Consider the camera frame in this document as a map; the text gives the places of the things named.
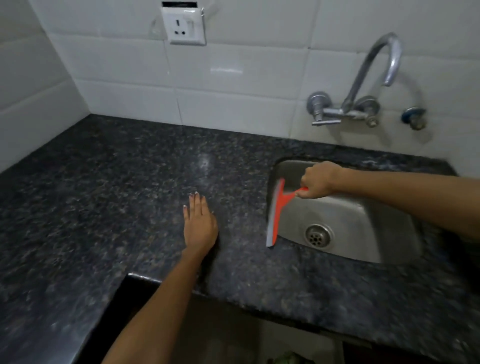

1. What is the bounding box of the person's left hand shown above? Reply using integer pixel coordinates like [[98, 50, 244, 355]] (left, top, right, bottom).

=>
[[182, 191, 219, 260]]

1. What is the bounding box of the person's right hand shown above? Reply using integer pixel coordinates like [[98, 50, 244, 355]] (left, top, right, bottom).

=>
[[299, 161, 344, 200]]

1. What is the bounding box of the red squeegee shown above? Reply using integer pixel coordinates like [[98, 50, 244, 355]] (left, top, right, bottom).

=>
[[265, 178, 310, 248]]

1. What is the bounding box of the person's left forearm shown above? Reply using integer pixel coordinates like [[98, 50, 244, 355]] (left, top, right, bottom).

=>
[[101, 249, 207, 364]]

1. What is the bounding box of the person's right forearm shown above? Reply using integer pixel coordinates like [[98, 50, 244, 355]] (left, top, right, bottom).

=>
[[333, 167, 480, 241]]

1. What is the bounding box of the metal sink drain strainer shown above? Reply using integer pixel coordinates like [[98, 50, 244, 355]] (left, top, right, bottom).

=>
[[304, 223, 335, 249]]

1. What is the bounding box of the stainless steel sink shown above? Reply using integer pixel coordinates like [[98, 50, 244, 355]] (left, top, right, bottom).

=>
[[266, 159, 425, 265]]

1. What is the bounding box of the chrome wall faucet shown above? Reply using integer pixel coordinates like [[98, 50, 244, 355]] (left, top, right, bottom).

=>
[[306, 32, 403, 128]]

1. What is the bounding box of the blue wall valve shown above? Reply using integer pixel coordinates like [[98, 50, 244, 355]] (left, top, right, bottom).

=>
[[400, 106, 428, 131]]

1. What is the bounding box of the white wall socket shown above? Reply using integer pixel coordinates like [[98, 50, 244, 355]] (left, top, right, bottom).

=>
[[160, 1, 208, 47]]

